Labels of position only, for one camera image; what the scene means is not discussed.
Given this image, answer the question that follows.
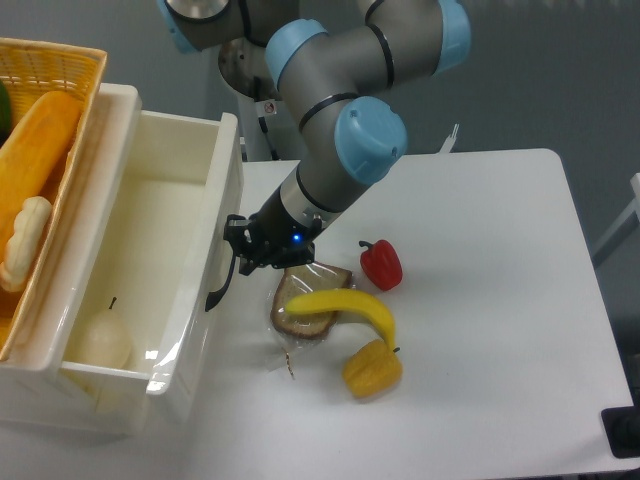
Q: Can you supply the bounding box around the red bell pepper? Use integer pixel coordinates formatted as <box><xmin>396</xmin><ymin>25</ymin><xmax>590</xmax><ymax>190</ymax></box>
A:
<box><xmin>359</xmin><ymin>239</ymin><xmax>403</xmax><ymax>291</ymax></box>

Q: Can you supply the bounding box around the pale plastic pear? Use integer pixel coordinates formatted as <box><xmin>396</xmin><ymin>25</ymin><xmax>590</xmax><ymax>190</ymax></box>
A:
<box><xmin>71</xmin><ymin>297</ymin><xmax>133</xmax><ymax>369</ymax></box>

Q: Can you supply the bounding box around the black device at table edge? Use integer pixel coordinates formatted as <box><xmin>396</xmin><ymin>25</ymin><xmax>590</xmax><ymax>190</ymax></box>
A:
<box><xmin>601</xmin><ymin>406</ymin><xmax>639</xmax><ymax>459</ymax></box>

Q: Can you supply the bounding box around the yellow bell pepper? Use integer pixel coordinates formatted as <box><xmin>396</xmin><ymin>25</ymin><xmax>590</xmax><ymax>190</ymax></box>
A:
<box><xmin>342</xmin><ymin>340</ymin><xmax>403</xmax><ymax>398</ymax></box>

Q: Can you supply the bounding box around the black top drawer handle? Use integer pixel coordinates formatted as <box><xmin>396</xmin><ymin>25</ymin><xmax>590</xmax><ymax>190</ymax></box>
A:
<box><xmin>204</xmin><ymin>222</ymin><xmax>238</xmax><ymax>313</ymax></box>

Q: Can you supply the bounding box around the orange baguette loaf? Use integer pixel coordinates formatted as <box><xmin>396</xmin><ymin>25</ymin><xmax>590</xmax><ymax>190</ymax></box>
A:
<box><xmin>1</xmin><ymin>91</ymin><xmax>82</xmax><ymax>245</ymax></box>

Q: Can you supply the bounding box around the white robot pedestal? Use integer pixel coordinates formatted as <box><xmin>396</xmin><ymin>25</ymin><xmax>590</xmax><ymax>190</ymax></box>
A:
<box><xmin>217</xmin><ymin>39</ymin><xmax>301</xmax><ymax>162</ymax></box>

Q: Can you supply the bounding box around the white drawer cabinet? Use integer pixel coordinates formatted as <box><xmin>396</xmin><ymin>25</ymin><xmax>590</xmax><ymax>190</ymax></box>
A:
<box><xmin>1</xmin><ymin>83</ymin><xmax>141</xmax><ymax>431</ymax></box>

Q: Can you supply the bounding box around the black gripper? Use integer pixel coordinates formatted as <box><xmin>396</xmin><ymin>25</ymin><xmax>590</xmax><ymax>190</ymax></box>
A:
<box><xmin>223</xmin><ymin>191</ymin><xmax>323</xmax><ymax>276</ymax></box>

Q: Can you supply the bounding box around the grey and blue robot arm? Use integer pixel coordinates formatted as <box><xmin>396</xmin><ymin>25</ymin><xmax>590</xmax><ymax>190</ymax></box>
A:
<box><xmin>158</xmin><ymin>1</ymin><xmax>471</xmax><ymax>275</ymax></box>

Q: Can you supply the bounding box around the wrapped brown bread slice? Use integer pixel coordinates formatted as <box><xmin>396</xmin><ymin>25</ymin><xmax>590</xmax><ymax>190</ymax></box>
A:
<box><xmin>263</xmin><ymin>261</ymin><xmax>360</xmax><ymax>380</ymax></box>

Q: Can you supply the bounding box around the yellow woven basket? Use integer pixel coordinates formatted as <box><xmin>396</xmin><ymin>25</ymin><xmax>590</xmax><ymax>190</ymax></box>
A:
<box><xmin>1</xmin><ymin>38</ymin><xmax>107</xmax><ymax>360</ymax></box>

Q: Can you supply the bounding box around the white frame at right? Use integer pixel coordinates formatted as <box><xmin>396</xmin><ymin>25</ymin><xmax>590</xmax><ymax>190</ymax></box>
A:
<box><xmin>591</xmin><ymin>173</ymin><xmax>639</xmax><ymax>269</ymax></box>

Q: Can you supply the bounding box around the cream croissant pastry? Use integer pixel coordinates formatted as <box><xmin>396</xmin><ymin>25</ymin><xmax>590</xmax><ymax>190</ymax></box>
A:
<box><xmin>1</xmin><ymin>196</ymin><xmax>52</xmax><ymax>293</ymax></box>

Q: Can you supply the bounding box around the yellow plastic banana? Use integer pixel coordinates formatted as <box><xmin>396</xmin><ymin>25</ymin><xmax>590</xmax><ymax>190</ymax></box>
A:
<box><xmin>284</xmin><ymin>288</ymin><xmax>398</xmax><ymax>351</ymax></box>

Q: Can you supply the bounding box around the white top drawer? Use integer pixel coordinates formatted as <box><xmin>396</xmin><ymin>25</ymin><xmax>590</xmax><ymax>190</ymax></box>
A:
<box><xmin>60</xmin><ymin>112</ymin><xmax>243</xmax><ymax>434</ymax></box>

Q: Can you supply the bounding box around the green vegetable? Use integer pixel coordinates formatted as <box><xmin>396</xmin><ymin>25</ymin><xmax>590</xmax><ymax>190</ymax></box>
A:
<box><xmin>0</xmin><ymin>82</ymin><xmax>12</xmax><ymax>143</ymax></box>

